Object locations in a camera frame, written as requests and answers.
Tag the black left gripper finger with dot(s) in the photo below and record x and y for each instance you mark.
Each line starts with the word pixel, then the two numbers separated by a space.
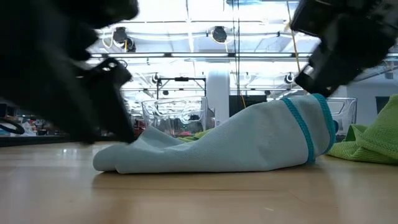
pixel 115 102
pixel 62 109

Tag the green microfiber towel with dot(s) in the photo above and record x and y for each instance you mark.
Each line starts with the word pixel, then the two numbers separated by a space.
pixel 199 136
pixel 373 143

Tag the black aluminium table frame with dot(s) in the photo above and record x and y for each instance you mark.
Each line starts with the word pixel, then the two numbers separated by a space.
pixel 31 140

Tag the black metal gantry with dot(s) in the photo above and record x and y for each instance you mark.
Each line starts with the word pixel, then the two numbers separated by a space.
pixel 182 79

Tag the clear plastic bin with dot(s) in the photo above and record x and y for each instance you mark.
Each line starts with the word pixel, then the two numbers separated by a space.
pixel 345 109
pixel 174 105

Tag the ceiling rail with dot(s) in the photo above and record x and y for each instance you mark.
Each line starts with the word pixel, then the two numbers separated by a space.
pixel 202 54

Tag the white building column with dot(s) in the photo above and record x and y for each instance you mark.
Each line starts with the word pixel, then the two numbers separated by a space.
pixel 217 93

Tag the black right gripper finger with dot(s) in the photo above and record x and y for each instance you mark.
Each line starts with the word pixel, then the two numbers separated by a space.
pixel 329 74

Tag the black monitor screen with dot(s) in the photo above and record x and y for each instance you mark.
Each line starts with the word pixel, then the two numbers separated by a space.
pixel 239 104

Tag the silver ceiling duct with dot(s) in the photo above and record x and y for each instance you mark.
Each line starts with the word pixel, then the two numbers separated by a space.
pixel 376 73

